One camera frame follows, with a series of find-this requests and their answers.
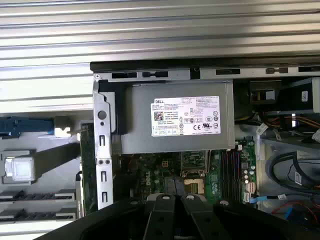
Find RAM slot black clips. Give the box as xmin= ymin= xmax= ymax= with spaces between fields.
xmin=230 ymin=149 xmax=236 ymax=199
xmin=220 ymin=149 xmax=226 ymax=199

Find hard disk in blue carrier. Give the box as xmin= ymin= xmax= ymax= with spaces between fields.
xmin=0 ymin=116 xmax=55 ymax=139

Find grey power supply unit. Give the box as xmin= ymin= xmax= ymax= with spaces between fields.
xmin=112 ymin=81 xmax=236 ymax=155

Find blue data wire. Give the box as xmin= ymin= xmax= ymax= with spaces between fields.
xmin=246 ymin=193 xmax=288 ymax=204

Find black PC case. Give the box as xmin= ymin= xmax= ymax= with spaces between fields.
xmin=89 ymin=61 xmax=320 ymax=240

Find grey parts rack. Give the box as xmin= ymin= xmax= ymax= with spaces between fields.
xmin=0 ymin=113 xmax=98 ymax=226

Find RAM slot white clips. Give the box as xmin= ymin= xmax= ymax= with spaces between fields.
xmin=225 ymin=149 xmax=231 ymax=199
xmin=235 ymin=149 xmax=242 ymax=199

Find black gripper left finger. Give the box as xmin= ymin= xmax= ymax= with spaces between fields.
xmin=32 ymin=193 xmax=176 ymax=240

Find CPU socket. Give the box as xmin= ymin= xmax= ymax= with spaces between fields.
xmin=183 ymin=176 xmax=206 ymax=195

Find metal socket cover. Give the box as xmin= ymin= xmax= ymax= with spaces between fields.
xmin=180 ymin=149 xmax=210 ymax=176

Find silver CPU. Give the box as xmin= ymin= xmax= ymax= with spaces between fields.
xmin=4 ymin=157 xmax=35 ymax=181

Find green motherboard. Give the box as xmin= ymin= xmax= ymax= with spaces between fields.
xmin=112 ymin=139 xmax=258 ymax=208

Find green graphics card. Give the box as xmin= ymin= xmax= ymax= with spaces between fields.
xmin=79 ymin=121 xmax=99 ymax=217

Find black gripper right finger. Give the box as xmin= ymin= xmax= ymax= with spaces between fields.
xmin=180 ymin=193 xmax=320 ymax=240

